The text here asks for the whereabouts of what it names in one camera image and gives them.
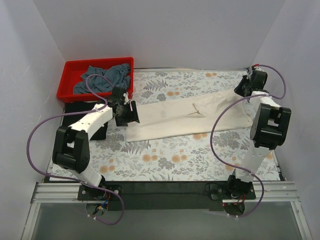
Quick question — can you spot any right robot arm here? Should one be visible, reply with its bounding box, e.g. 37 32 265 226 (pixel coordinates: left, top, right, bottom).
226 65 292 199

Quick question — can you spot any cream white t shirt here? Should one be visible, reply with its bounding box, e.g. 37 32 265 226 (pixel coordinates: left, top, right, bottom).
126 89 253 142

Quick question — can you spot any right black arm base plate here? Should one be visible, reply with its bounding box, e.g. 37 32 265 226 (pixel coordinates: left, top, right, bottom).
204 182 256 200

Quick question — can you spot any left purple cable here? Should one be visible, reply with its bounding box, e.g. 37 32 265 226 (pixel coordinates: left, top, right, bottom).
26 73 125 225

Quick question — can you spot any folded black t shirt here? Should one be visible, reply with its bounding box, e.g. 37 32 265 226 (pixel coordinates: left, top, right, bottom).
62 101 108 141

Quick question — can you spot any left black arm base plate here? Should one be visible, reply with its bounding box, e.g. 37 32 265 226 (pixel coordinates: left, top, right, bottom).
77 184 122 201

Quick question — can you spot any red plastic bin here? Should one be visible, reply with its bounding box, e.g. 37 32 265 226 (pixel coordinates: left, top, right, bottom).
56 56 134 103

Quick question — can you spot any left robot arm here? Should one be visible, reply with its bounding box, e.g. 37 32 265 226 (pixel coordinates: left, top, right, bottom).
52 86 140 200

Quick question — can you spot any blue grey t shirt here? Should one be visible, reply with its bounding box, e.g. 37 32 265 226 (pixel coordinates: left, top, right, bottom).
73 63 131 95

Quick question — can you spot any floral patterned table mat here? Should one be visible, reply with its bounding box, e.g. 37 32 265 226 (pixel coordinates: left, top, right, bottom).
49 69 281 182

